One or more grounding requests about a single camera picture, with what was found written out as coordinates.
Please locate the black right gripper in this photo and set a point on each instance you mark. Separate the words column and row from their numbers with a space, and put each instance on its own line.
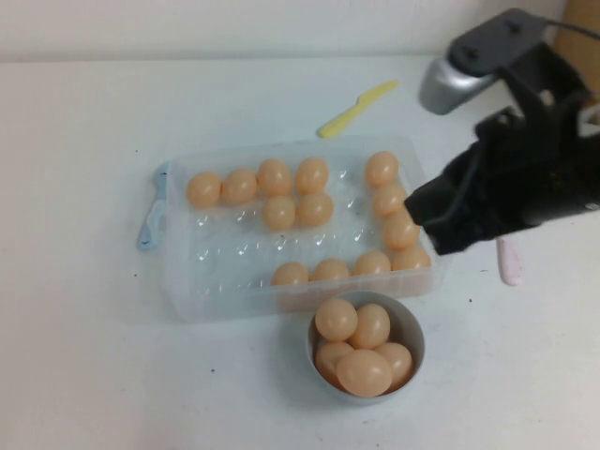
column 525, row 187

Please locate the orange plastic egg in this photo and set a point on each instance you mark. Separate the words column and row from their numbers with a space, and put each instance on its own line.
column 390, row 199
column 375, row 323
column 315, row 209
column 289, row 274
column 328, row 358
column 398, row 232
column 364, row 372
column 336, row 319
column 204, row 190
column 412, row 260
column 311, row 175
column 400, row 365
column 331, row 270
column 278, row 212
column 239, row 186
column 381, row 169
column 371, row 263
column 274, row 176

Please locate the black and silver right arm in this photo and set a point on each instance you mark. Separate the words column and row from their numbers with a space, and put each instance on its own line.
column 497, row 37

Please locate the translucent plastic egg box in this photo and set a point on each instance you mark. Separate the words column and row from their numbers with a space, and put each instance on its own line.
column 234, row 262

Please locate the brown cardboard box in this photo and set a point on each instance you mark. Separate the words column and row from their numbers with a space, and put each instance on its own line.
column 588, row 47

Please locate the pink plastic knife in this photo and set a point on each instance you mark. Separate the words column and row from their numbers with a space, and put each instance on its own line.
column 510, row 267

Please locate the grey round bowl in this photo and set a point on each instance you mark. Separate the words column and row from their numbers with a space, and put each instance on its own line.
column 415, row 337

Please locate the yellow plastic knife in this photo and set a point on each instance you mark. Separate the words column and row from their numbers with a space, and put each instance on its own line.
column 347, row 115

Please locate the blue plastic knife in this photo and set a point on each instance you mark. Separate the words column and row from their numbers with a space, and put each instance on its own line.
column 149, row 229

